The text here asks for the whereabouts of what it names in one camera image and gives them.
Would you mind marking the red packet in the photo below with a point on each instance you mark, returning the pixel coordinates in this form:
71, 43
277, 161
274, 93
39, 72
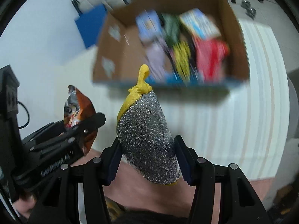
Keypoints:
210, 58

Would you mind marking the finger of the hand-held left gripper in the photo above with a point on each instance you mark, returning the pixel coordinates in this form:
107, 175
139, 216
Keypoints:
49, 130
93, 122

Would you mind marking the blue board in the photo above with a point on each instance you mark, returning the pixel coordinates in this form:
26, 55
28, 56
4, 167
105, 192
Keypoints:
90, 25

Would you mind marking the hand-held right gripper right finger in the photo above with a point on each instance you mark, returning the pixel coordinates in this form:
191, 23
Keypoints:
184, 163

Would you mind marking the green packet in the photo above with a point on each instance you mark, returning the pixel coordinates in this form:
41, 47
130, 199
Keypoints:
171, 29

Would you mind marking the light blue snack packet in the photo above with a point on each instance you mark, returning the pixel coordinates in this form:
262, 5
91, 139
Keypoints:
148, 25

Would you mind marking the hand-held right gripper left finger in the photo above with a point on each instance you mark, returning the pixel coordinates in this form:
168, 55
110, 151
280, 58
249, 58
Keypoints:
114, 165

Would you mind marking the black yellow wipes pack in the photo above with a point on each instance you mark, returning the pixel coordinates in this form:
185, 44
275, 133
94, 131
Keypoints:
182, 58

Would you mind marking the person's dark fleece clothing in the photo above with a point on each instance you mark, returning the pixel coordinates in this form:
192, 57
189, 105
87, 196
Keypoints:
151, 217

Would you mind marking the cardboard box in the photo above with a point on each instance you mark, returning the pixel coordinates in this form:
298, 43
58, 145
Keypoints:
123, 51

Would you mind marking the orange cartoon snack packet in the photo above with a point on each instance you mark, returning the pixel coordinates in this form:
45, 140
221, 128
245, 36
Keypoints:
78, 107

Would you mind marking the chrome dumbbell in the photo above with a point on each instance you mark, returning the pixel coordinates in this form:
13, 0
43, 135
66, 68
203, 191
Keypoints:
246, 4
251, 12

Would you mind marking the yellow silver scrubber sponge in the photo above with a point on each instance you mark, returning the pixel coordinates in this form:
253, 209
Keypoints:
147, 140

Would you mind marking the white blue-labelled packet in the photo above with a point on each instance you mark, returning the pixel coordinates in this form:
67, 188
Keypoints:
201, 23

